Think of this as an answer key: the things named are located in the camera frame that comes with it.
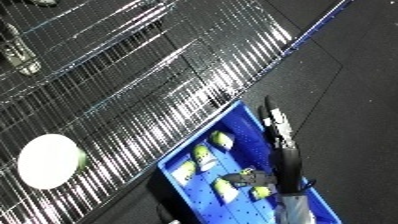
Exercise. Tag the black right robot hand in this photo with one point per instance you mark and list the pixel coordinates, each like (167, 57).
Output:
(287, 166)

